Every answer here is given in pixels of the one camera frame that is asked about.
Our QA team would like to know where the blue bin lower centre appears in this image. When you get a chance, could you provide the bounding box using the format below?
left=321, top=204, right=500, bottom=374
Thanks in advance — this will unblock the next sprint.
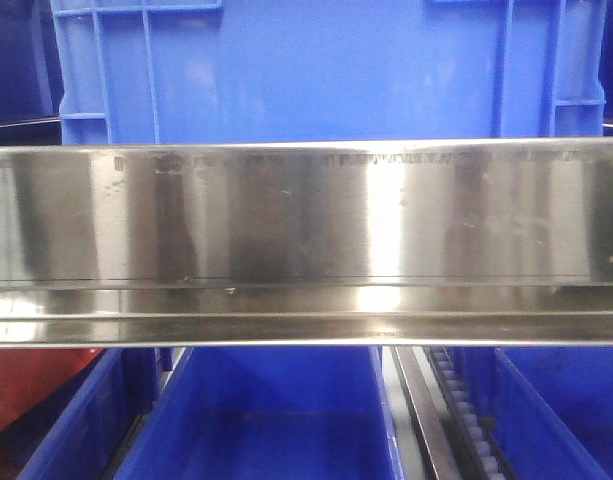
left=116, top=346, right=404, bottom=479

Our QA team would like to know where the large blue crate upper shelf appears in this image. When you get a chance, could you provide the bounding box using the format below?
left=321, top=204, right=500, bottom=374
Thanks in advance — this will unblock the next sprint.
left=51, top=1, right=607, bottom=144

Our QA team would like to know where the blue bin lower left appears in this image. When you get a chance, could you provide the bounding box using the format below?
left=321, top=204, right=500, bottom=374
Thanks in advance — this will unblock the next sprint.
left=19, top=348, right=159, bottom=479

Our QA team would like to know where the blue bin lower right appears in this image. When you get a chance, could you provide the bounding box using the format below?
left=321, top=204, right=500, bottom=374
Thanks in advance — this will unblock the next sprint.
left=448, top=346, right=613, bottom=479

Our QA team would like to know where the red bag in bin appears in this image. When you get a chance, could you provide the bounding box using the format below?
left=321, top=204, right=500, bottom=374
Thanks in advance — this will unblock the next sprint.
left=0, top=347, right=104, bottom=434

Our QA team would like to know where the dark blue bin upper left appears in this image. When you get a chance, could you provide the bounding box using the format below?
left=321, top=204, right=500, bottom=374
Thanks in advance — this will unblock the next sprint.
left=0, top=1, right=63, bottom=124

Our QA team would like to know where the metal roller track divider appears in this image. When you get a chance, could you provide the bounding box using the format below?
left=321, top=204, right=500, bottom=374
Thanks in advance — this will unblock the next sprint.
left=382, top=346, right=513, bottom=479

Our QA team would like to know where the stainless steel shelf rail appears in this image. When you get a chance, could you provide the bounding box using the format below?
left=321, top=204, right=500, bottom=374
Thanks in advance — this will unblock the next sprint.
left=0, top=137, right=613, bottom=347

